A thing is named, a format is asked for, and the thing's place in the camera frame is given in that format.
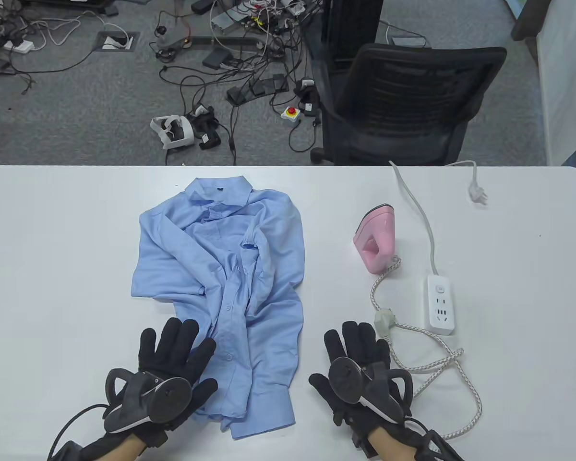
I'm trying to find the person's left forearm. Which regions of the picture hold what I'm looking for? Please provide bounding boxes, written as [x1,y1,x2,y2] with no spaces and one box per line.
[118,438,148,461]

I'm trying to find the dark grey panel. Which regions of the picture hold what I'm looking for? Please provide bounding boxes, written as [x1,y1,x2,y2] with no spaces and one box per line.
[511,0,552,41]

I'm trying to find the grey floor socket box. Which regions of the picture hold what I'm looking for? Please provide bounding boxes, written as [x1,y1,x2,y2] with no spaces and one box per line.
[95,32,140,52]

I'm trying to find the silver aluminium profile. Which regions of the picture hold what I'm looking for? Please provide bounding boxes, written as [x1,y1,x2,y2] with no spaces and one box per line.
[210,10,257,35]

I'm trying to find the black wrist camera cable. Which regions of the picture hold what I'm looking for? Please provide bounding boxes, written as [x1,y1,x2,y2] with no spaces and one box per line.
[48,403,111,457]

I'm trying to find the black and white controller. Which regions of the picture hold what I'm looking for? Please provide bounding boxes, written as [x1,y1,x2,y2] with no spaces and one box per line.
[103,367,193,435]
[326,357,414,425]

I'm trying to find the black mesh office chair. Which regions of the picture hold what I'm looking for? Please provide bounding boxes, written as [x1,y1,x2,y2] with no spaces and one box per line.
[311,43,508,166]

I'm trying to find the light blue long-sleeve shirt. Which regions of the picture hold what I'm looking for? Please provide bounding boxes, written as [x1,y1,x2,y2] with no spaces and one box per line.
[131,176,306,440]

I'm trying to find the white table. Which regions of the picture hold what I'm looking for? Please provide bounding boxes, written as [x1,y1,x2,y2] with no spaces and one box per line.
[0,165,576,461]

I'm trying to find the white braided iron cord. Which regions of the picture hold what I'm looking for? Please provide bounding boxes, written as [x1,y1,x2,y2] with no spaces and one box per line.
[369,257,483,440]

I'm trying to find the person's right hand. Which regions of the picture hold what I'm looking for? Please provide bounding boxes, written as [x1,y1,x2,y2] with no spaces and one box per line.
[309,321,391,455]

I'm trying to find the pink electric iron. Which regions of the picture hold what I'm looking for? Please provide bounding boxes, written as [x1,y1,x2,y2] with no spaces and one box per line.
[353,204,396,274]

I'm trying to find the white VR headset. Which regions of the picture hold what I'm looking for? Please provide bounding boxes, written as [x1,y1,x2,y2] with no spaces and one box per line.
[150,115,195,150]

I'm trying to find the black desk foot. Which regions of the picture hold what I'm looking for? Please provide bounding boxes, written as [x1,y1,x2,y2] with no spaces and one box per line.
[19,0,120,17]

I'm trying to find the black computer tower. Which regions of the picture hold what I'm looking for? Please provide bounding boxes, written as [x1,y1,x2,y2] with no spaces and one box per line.
[321,0,384,65]

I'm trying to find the grey power strip cable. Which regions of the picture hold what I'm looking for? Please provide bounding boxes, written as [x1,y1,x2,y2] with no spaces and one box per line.
[389,160,489,277]

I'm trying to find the grey desk leg base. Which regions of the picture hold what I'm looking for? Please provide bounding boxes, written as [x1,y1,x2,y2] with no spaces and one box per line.
[155,23,265,52]

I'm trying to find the white black handheld scanner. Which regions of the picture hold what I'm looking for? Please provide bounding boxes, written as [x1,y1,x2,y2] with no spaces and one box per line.
[295,78,320,117]

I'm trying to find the tangle of floor cables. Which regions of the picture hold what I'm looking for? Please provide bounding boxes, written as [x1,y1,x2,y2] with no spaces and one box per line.
[0,0,324,166]

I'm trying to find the person's left hand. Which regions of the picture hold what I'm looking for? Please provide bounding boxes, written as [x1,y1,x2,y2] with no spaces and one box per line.
[79,317,218,454]

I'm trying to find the white partition panel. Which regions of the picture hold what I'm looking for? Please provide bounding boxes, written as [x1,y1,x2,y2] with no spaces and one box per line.
[538,0,576,166]

